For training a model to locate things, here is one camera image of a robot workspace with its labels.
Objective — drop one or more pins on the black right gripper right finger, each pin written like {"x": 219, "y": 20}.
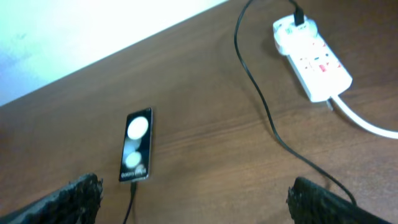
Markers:
{"x": 310, "y": 203}

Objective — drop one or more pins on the black Samsung smartphone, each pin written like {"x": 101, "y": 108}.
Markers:
{"x": 137, "y": 144}

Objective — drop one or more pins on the white USB charger plug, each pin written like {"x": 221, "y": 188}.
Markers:
{"x": 288, "y": 37}

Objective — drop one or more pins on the white power strip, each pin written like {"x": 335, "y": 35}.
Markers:
{"x": 319, "y": 71}

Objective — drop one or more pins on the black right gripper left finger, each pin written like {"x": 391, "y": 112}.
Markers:
{"x": 76, "y": 202}

